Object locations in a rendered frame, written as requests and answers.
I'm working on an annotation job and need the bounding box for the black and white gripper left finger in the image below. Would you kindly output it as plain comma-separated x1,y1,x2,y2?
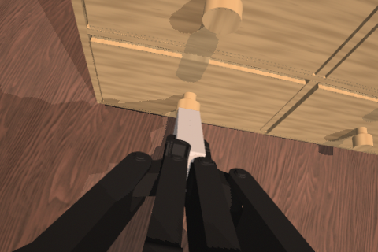
12,107,191,252

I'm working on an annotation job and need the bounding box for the light wooden chest of drawers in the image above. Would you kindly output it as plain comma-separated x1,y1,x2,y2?
71,0,378,135

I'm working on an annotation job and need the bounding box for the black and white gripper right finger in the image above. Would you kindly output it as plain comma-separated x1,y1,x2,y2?
185,109,315,252

